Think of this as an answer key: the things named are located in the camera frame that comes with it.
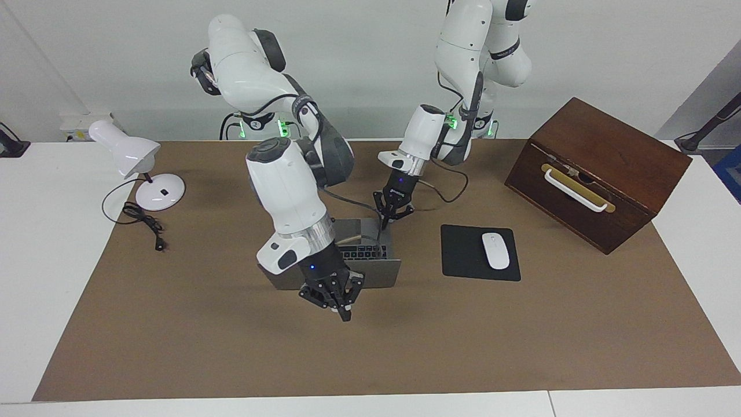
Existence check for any black lamp power cable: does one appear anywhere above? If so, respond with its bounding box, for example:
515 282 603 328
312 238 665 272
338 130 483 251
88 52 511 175
102 178 167 252

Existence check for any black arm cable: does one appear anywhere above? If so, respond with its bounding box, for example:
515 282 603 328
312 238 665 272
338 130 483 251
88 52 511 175
428 69 484 203
234 93 386 247

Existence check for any brown table mat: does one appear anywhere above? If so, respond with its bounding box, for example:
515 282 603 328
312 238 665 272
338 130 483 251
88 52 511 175
32 139 741 402

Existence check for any dark brown wooden box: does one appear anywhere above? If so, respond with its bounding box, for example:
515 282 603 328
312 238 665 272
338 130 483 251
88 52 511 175
504 97 693 255

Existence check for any white computer mouse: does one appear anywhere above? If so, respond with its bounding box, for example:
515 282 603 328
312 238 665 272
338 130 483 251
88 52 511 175
482 232 511 270

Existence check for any white desk lamp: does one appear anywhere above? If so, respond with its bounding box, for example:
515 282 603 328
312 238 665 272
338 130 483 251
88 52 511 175
88 119 186 212

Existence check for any grey aluminium laptop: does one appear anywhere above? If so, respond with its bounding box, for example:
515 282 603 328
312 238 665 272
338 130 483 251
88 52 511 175
258 218 402 290

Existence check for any black stand foot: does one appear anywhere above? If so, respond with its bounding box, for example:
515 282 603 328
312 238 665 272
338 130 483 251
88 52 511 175
0 122 31 158

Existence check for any black right base cable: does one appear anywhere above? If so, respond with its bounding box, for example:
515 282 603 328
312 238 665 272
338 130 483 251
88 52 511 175
219 112 244 140

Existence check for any black mouse pad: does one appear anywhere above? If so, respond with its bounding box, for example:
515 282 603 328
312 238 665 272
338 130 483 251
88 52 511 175
441 225 522 282

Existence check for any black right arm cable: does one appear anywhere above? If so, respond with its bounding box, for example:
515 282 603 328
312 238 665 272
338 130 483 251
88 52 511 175
234 93 386 247

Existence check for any black tripod leg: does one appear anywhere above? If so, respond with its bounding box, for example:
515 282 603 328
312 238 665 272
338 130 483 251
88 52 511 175
674 93 741 154

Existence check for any brass handle plate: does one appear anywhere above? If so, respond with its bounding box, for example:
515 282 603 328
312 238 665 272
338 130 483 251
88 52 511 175
541 164 616 214

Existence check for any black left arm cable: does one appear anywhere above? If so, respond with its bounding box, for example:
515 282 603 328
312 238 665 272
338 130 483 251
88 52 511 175
428 69 484 203

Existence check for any white box handle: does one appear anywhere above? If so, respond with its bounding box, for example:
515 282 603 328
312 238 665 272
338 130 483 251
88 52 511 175
544 169 608 213

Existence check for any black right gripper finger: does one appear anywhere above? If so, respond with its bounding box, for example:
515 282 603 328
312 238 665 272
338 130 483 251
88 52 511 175
299 285 336 310
337 273 365 323

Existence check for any white power strip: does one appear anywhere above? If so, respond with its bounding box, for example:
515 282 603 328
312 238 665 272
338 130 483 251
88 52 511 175
61 113 116 142

